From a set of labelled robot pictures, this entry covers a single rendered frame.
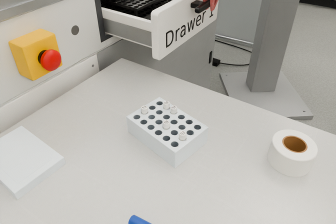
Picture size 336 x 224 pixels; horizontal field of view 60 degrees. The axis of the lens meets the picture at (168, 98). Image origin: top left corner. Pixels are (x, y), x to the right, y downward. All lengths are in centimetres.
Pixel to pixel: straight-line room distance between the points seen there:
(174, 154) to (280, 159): 17
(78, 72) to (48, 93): 9
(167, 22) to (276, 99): 138
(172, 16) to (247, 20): 190
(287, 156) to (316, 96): 166
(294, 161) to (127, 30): 45
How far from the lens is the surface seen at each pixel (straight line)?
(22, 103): 66
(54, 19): 65
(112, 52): 79
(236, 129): 57
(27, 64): 58
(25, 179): 51
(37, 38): 59
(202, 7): 69
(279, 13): 173
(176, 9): 66
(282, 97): 197
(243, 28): 256
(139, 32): 67
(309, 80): 229
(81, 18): 69
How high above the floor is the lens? 114
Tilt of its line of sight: 37 degrees down
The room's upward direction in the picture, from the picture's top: straight up
